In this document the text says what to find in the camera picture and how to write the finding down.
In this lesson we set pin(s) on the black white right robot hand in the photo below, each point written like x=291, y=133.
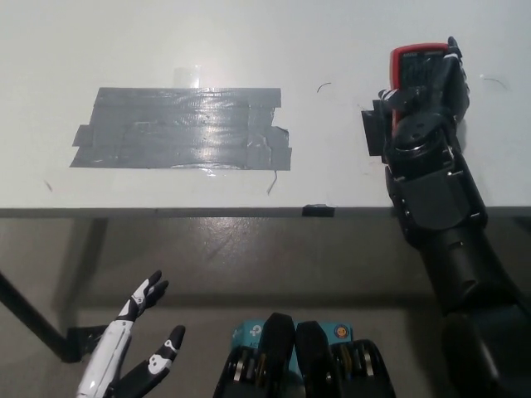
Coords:
x=439, y=95

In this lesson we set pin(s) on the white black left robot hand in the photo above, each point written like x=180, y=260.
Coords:
x=108, y=352

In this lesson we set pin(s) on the red digital multimeter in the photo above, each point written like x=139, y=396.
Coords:
x=415, y=49

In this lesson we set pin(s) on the black table foot plate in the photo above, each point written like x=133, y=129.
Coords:
x=85, y=342

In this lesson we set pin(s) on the black tape patch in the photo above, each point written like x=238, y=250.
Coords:
x=375, y=132

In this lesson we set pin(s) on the black table leg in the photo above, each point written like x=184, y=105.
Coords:
x=33, y=319

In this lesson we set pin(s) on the small black tape strip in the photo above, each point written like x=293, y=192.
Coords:
x=317, y=210

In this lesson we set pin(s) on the grey duct tape patch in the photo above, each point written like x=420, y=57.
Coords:
x=174, y=132

